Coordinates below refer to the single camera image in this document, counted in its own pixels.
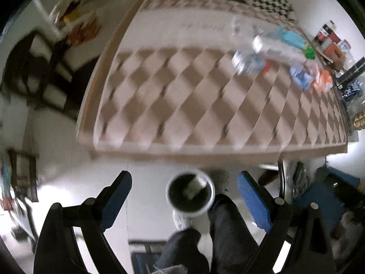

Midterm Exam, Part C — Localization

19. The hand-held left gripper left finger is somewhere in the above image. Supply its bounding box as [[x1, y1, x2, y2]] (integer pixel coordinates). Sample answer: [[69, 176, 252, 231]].
[[34, 170, 133, 274]]

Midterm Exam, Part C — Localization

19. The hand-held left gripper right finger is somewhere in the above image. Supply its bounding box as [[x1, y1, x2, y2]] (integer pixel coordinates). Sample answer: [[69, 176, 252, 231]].
[[237, 170, 335, 274]]

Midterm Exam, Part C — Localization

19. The pale grey packet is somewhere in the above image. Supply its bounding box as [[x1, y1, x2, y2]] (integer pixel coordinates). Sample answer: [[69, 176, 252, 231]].
[[184, 177, 207, 199]]

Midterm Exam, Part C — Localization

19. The white round waste bin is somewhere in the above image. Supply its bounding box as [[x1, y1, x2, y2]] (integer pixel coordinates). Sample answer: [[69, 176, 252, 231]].
[[166, 169, 215, 217]]

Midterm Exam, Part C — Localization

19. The blue wrapper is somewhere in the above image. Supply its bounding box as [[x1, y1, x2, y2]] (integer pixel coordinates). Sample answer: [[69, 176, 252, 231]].
[[289, 64, 313, 90]]

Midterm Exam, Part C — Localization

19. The orange snack packet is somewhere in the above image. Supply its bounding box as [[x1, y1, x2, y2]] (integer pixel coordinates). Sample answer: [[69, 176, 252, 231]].
[[312, 68, 334, 93]]

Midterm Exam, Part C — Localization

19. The crushed clear plastic bottle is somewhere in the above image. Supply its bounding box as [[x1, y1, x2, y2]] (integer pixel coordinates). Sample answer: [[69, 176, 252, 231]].
[[232, 44, 266, 76]]

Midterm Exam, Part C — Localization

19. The white carton box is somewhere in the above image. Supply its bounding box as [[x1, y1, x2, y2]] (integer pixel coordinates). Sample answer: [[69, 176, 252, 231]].
[[252, 33, 308, 65]]

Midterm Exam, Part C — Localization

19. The teal and green snack packet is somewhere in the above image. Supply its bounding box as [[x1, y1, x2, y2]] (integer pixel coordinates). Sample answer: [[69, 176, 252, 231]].
[[278, 26, 316, 60]]

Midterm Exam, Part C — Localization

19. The dark red shoe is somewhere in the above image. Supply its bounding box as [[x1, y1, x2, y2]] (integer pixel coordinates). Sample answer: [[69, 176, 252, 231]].
[[258, 168, 281, 186]]

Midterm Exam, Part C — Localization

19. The person's right leg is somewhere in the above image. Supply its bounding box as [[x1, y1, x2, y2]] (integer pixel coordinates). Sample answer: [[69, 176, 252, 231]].
[[209, 194, 258, 274]]

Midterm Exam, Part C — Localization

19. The person's leg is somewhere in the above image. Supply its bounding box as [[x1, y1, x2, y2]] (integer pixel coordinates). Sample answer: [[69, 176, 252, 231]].
[[158, 228, 210, 274], [209, 194, 258, 274]]

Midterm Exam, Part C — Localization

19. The dark box with blue edge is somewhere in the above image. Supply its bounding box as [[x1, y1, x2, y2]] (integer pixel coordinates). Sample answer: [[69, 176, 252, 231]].
[[130, 240, 166, 274]]

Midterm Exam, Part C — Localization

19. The blue board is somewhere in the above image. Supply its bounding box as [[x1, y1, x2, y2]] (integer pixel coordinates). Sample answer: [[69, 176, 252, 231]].
[[294, 167, 361, 216]]

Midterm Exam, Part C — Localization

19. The grey left slipper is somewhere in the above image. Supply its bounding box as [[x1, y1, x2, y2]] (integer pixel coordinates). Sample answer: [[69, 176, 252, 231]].
[[173, 211, 194, 232]]

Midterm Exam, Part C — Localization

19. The person's left leg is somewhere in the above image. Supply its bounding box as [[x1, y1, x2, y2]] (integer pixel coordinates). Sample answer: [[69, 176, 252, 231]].
[[158, 228, 210, 274]]

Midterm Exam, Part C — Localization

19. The table with checkered cloth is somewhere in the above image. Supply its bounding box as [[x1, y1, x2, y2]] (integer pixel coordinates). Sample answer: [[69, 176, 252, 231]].
[[77, 0, 350, 163]]

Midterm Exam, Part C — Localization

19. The gold grenade-shaped bottle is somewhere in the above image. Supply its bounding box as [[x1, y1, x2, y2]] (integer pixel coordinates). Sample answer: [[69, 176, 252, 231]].
[[354, 111, 365, 130]]

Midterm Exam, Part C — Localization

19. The blue labelled bottle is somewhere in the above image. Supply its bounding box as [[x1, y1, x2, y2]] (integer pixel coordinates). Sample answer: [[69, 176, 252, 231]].
[[341, 80, 365, 102]]

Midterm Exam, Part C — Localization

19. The dark wooden chair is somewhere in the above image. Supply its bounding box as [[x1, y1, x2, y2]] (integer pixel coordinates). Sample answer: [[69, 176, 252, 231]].
[[3, 31, 77, 117]]

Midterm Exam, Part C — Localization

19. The black spray can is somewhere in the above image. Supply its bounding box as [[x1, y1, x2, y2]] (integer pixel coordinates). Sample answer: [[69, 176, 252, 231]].
[[336, 57, 365, 87]]

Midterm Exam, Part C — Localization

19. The orange cardboard box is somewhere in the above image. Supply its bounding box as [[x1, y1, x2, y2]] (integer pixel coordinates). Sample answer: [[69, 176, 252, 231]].
[[70, 20, 100, 45]]

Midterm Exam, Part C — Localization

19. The yellow box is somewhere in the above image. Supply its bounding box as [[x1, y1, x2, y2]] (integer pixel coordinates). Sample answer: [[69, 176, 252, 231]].
[[61, 6, 80, 25]]

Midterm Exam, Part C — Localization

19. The black white checkered cushion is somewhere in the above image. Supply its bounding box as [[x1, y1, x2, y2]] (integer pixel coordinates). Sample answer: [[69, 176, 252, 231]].
[[238, 0, 295, 20]]

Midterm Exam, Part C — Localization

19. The round metal ring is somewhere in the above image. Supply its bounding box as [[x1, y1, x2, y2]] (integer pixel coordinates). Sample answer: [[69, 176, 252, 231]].
[[288, 163, 310, 192]]

